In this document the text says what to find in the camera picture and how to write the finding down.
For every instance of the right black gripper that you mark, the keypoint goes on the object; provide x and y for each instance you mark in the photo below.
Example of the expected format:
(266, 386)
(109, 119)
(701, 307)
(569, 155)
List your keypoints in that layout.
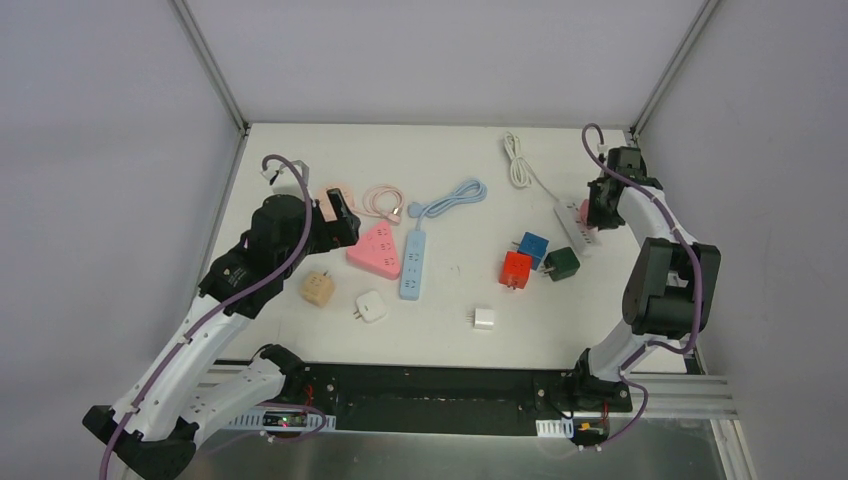
(602, 208)

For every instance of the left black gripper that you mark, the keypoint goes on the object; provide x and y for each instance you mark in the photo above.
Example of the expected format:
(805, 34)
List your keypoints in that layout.
(337, 216)

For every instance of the small pink plug adapter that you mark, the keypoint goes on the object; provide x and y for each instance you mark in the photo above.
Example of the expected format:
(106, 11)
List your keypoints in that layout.
(583, 211)

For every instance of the pink power strip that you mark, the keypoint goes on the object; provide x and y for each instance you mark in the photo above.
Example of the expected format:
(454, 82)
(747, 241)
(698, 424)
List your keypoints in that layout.
(376, 252)

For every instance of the beige cube plug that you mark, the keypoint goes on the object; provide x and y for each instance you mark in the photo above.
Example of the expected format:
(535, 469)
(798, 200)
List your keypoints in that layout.
(317, 288)

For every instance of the dark green cube socket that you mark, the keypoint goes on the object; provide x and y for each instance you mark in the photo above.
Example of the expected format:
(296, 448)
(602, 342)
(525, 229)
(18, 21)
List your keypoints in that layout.
(561, 264)

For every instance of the blue cube socket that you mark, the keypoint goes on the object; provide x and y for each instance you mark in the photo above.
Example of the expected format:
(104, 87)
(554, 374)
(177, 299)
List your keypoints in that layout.
(533, 246)

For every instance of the white charger plug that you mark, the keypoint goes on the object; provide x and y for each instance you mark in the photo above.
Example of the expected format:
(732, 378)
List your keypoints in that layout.
(370, 307)

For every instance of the red cube socket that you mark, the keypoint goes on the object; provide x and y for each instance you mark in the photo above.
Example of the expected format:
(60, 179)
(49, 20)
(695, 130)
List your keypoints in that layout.
(515, 271)

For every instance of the small white usb charger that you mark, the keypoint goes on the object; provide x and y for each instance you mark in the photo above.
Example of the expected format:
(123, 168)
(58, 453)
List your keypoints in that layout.
(483, 319)

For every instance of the round pink socket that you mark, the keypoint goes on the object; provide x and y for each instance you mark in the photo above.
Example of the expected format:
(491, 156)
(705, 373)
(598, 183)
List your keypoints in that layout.
(325, 205)

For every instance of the light blue power strip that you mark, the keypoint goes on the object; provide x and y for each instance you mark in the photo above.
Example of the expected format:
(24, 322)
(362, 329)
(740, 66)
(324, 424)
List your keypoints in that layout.
(412, 267)

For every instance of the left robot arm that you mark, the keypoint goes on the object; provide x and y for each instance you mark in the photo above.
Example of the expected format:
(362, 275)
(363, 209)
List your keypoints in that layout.
(158, 425)

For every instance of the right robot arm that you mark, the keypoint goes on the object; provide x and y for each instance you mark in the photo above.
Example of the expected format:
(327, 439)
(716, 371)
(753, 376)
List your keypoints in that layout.
(667, 298)

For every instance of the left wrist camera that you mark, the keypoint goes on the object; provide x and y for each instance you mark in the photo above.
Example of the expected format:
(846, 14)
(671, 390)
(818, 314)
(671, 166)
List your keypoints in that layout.
(280, 178)

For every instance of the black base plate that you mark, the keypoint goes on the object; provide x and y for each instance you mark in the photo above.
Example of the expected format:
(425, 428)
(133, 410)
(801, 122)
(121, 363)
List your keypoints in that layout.
(463, 401)

